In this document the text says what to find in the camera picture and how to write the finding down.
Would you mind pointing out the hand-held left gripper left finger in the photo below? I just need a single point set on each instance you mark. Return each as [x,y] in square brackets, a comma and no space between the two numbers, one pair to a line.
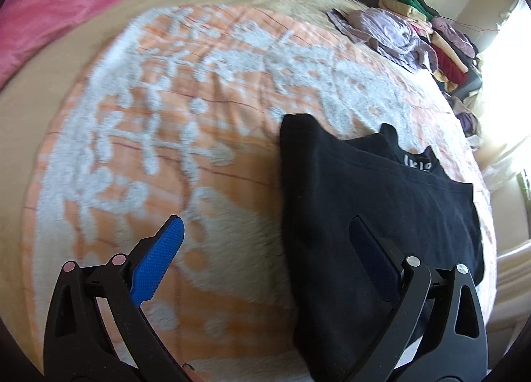
[159,257]

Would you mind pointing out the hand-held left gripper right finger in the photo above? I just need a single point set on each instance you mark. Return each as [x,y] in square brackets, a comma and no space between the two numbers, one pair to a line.
[375,253]

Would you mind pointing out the black garment with orange trim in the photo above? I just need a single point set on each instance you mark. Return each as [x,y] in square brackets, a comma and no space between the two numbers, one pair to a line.
[332,182]

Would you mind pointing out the small heap of purple clothes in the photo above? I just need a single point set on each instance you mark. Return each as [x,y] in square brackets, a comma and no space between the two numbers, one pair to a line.
[468,118]

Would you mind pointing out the pile of mixed clothes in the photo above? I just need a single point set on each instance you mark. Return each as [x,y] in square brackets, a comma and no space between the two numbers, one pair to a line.
[444,45]

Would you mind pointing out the peach and white patterned blanket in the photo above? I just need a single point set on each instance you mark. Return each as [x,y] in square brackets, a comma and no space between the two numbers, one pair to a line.
[166,116]

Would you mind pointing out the beige bed cover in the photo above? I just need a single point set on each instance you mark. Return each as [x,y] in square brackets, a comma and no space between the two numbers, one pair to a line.
[41,116]

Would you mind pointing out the crumpled lilac garment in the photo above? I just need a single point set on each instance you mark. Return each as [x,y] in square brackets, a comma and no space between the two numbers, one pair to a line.
[386,31]

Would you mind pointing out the pink blanket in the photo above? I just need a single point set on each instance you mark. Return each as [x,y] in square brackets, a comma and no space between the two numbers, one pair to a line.
[62,4]

